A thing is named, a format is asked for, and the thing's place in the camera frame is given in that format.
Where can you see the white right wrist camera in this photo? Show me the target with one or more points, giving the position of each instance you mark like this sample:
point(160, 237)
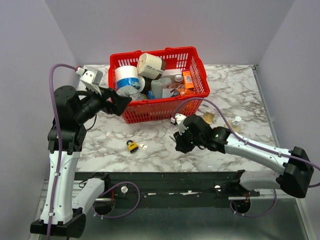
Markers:
point(177, 119)

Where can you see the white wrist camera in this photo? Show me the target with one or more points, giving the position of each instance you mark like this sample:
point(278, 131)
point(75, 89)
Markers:
point(90, 77)
point(177, 119)

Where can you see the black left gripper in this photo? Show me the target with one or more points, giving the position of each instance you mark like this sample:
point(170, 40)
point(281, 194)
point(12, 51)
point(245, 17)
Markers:
point(118, 104)

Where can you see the small silver keys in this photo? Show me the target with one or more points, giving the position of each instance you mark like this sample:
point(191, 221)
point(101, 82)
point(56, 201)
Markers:
point(143, 146)

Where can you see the yellow padlock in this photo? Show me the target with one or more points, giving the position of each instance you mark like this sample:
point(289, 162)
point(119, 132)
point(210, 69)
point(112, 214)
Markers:
point(132, 146)

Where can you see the beige paper roll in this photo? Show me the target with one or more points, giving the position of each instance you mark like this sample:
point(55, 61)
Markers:
point(151, 66)

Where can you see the cream soap pump bottle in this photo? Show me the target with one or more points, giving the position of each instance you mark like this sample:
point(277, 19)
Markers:
point(235, 124)

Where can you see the grey wrapped roll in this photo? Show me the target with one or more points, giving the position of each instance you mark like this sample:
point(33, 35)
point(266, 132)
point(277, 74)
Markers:
point(131, 92)

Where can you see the black mounting base rail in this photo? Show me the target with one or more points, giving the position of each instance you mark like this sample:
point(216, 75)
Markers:
point(172, 189)

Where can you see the red plastic shopping basket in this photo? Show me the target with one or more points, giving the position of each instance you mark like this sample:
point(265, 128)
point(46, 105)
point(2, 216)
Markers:
point(184, 58)

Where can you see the orange snack packet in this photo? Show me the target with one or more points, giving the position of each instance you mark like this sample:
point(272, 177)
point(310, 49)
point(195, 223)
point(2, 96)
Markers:
point(177, 89)

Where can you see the white marbled container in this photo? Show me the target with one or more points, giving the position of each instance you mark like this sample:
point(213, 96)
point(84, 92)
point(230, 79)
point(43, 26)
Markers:
point(158, 85)

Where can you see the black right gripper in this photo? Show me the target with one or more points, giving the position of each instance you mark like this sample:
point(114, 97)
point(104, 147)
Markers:
point(180, 144)

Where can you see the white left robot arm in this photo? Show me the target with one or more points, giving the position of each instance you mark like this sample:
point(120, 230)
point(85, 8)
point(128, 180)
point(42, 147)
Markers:
point(64, 215)

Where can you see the white blue paper roll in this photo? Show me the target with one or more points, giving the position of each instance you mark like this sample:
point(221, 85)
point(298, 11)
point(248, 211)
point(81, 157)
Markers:
point(127, 75)

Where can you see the jar with metal lid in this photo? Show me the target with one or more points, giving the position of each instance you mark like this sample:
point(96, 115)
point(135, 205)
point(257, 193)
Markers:
point(178, 78)

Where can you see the large brass padlock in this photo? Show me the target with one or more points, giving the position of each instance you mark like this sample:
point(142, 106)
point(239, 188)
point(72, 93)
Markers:
point(208, 117)

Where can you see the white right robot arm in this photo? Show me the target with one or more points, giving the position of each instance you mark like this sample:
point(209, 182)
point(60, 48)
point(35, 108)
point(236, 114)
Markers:
point(288, 170)

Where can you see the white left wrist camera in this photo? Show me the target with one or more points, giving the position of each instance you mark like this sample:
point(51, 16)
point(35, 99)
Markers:
point(90, 77)

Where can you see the blue flat box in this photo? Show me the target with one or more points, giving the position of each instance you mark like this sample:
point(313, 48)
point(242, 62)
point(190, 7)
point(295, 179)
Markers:
point(150, 95)

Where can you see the orange box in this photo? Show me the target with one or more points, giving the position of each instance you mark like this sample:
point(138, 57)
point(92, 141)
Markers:
point(188, 81)

